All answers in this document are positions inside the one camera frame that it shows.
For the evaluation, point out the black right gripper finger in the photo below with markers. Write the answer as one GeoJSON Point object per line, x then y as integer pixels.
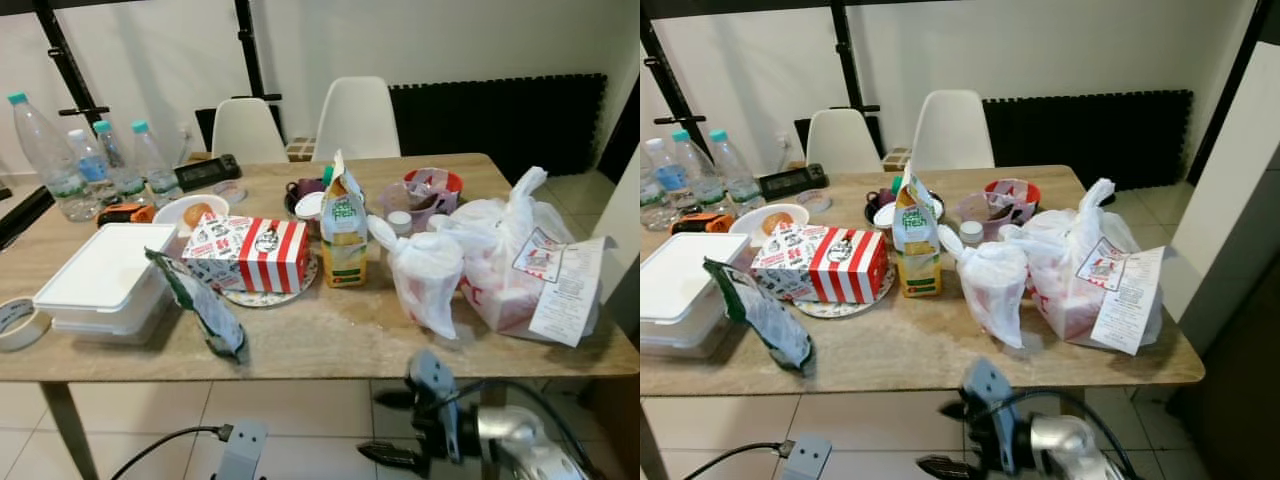
{"type": "Point", "coordinates": [955, 410]}
{"type": "Point", "coordinates": [390, 457]}
{"type": "Point", "coordinates": [945, 466]}
{"type": "Point", "coordinates": [393, 399]}

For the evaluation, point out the green yellow juice carton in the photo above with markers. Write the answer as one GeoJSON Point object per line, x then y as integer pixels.
{"type": "Point", "coordinates": [915, 245]}
{"type": "Point", "coordinates": [343, 240]}

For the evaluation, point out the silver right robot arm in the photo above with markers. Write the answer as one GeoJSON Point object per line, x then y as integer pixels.
{"type": "Point", "coordinates": [1070, 440]}
{"type": "Point", "coordinates": [515, 430]}

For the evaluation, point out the wooden dining table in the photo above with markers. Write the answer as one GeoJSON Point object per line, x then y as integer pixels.
{"type": "Point", "coordinates": [900, 350]}
{"type": "Point", "coordinates": [330, 340]}

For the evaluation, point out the small white plastic bag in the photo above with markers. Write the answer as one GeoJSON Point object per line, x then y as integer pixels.
{"type": "Point", "coordinates": [425, 275]}
{"type": "Point", "coordinates": [992, 285]}

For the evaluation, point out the patterned round plate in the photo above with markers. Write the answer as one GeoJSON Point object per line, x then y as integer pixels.
{"type": "Point", "coordinates": [262, 299]}
{"type": "Point", "coordinates": [840, 309]}

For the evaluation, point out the large white plastic bag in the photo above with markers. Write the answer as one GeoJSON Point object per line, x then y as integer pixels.
{"type": "Point", "coordinates": [1060, 280]}
{"type": "Point", "coordinates": [495, 270]}

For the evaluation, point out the small white capped jar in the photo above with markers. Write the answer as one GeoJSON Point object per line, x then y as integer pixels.
{"type": "Point", "coordinates": [399, 222]}
{"type": "Point", "coordinates": [970, 232]}

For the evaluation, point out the white paper receipt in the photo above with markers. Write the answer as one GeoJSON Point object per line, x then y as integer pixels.
{"type": "Point", "coordinates": [1130, 300]}
{"type": "Point", "coordinates": [568, 295]}

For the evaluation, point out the red white striped food box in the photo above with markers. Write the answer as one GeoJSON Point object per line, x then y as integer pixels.
{"type": "Point", "coordinates": [255, 255]}
{"type": "Point", "coordinates": [830, 265]}

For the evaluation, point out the pink translucent plastic tub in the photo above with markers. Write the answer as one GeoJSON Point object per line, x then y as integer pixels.
{"type": "Point", "coordinates": [975, 215]}
{"type": "Point", "coordinates": [405, 205]}

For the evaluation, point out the red white paper tag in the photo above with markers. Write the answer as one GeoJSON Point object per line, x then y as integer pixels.
{"type": "Point", "coordinates": [538, 255]}
{"type": "Point", "coordinates": [1100, 265]}

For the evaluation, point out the green white snack bag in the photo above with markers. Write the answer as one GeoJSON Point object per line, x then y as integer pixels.
{"type": "Point", "coordinates": [770, 320]}
{"type": "Point", "coordinates": [205, 310]}

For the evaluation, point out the white round lid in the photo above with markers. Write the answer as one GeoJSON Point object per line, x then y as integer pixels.
{"type": "Point", "coordinates": [309, 205]}
{"type": "Point", "coordinates": [885, 215]}

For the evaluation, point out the dark bowl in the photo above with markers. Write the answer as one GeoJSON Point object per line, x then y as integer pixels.
{"type": "Point", "coordinates": [298, 190]}
{"type": "Point", "coordinates": [876, 203]}

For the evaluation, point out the red bowl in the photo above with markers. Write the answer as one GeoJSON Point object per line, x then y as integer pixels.
{"type": "Point", "coordinates": [448, 180]}
{"type": "Point", "coordinates": [1028, 190]}

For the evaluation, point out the small checkered box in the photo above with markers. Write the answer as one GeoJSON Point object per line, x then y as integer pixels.
{"type": "Point", "coordinates": [897, 158]}
{"type": "Point", "coordinates": [300, 150]}

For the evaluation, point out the brown bread bun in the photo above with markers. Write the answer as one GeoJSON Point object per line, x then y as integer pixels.
{"type": "Point", "coordinates": [776, 222]}
{"type": "Point", "coordinates": [197, 213]}

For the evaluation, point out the white bowl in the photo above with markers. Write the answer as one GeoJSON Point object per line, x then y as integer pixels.
{"type": "Point", "coordinates": [170, 218]}
{"type": "Point", "coordinates": [748, 228]}

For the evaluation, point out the black digital kitchen scale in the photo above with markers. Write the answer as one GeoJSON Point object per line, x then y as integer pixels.
{"type": "Point", "coordinates": [792, 181]}
{"type": "Point", "coordinates": [208, 172]}

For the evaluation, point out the white foam food box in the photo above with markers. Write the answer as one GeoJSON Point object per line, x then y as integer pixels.
{"type": "Point", "coordinates": [100, 280]}
{"type": "Point", "coordinates": [680, 290]}

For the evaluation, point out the large clear water bottle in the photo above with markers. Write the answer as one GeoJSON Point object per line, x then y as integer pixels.
{"type": "Point", "coordinates": [45, 160]}
{"type": "Point", "coordinates": [647, 205]}

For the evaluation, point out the orange black handheld device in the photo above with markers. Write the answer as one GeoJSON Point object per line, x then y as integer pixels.
{"type": "Point", "coordinates": [700, 222]}
{"type": "Point", "coordinates": [125, 214]}

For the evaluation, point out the clear water bottle teal cap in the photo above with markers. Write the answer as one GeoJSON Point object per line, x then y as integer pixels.
{"type": "Point", "coordinates": [693, 175]}
{"type": "Point", "coordinates": [120, 170]}
{"type": "Point", "coordinates": [735, 175]}
{"type": "Point", "coordinates": [155, 172]}

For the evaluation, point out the blue label water bottle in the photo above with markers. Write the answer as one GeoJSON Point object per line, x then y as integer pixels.
{"type": "Point", "coordinates": [92, 168]}
{"type": "Point", "coordinates": [668, 178]}

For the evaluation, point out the black metal rack upright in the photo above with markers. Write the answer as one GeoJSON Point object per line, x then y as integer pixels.
{"type": "Point", "coordinates": [845, 55]}
{"type": "Point", "coordinates": [250, 50]}
{"type": "Point", "coordinates": [67, 58]}
{"type": "Point", "coordinates": [672, 72]}

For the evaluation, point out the masking tape roll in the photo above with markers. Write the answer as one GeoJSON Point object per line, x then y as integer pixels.
{"type": "Point", "coordinates": [20, 340]}

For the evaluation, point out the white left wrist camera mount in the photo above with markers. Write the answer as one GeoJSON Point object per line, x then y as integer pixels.
{"type": "Point", "coordinates": [242, 450]}
{"type": "Point", "coordinates": [808, 460]}

